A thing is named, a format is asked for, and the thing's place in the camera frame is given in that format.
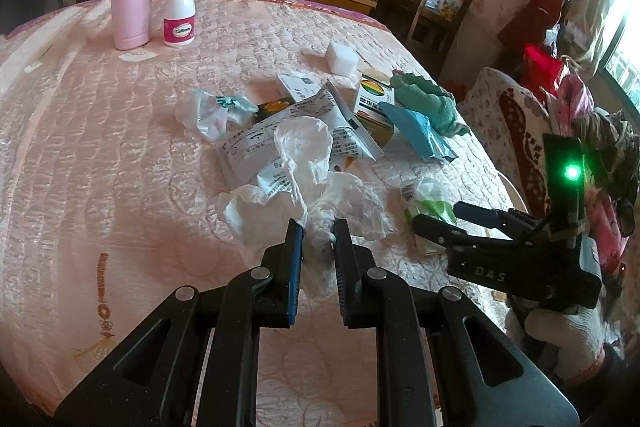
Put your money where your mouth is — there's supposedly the green towel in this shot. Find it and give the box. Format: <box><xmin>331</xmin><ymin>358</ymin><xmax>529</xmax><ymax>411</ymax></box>
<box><xmin>390</xmin><ymin>72</ymin><xmax>471</xmax><ymax>138</ymax></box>

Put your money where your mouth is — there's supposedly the white sponge block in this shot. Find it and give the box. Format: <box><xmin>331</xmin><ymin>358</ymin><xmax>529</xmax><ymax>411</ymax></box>
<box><xmin>326</xmin><ymin>41</ymin><xmax>359</xmax><ymax>77</ymax></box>

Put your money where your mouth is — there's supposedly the blue snack packet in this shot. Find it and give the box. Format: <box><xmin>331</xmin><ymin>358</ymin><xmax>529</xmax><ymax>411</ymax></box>
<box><xmin>378</xmin><ymin>102</ymin><xmax>458</xmax><ymax>161</ymax></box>

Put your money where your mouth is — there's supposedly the white pill bottle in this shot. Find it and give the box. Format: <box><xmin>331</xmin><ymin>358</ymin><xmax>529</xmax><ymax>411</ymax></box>
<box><xmin>163</xmin><ymin>0</ymin><xmax>195</xmax><ymax>46</ymax></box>

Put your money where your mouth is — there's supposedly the small crumpled white wrapper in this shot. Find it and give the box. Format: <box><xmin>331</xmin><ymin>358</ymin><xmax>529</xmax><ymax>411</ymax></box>
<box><xmin>175</xmin><ymin>90</ymin><xmax>258</xmax><ymax>144</ymax></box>

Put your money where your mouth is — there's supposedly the pink quilted table cover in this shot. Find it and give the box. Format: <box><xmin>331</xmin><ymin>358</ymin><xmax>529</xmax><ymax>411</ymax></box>
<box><xmin>1</xmin><ymin>0</ymin><xmax>511</xmax><ymax>426</ymax></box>

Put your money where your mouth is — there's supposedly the white plastic bag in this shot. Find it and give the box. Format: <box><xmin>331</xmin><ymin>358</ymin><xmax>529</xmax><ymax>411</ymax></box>
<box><xmin>214</xmin><ymin>115</ymin><xmax>396</xmax><ymax>298</ymax></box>

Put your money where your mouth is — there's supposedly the floral covered sofa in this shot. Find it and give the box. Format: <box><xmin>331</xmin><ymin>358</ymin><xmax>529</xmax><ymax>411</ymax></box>
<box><xmin>456</xmin><ymin>66</ymin><xmax>640</xmax><ymax>388</ymax></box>

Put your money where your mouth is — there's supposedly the dark green snack packet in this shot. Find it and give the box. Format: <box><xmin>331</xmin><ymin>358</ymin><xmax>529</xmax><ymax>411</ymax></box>
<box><xmin>253</xmin><ymin>98</ymin><xmax>294</xmax><ymax>124</ymax></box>

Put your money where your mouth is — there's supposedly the rainbow medicine box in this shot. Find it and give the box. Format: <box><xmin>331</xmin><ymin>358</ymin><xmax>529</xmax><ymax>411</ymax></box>
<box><xmin>352</xmin><ymin>75</ymin><xmax>395</xmax><ymax>147</ymax></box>

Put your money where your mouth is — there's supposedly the white green wrapper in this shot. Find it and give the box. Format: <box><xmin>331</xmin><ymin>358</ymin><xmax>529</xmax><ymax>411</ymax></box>
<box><xmin>400</xmin><ymin>176</ymin><xmax>458</xmax><ymax>225</ymax></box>

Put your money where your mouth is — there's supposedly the white printed food wrapper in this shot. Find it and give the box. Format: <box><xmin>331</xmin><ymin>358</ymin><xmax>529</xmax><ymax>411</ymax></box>
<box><xmin>217</xmin><ymin>81</ymin><xmax>383</xmax><ymax>196</ymax></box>

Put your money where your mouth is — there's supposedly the right gloved hand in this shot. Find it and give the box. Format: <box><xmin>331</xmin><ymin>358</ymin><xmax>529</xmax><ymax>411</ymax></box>
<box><xmin>504</xmin><ymin>305</ymin><xmax>605</xmax><ymax>387</ymax></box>

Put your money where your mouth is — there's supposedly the wooden chair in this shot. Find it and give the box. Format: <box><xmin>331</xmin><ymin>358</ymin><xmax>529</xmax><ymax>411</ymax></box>
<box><xmin>378</xmin><ymin>0</ymin><xmax>473</xmax><ymax>75</ymax></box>

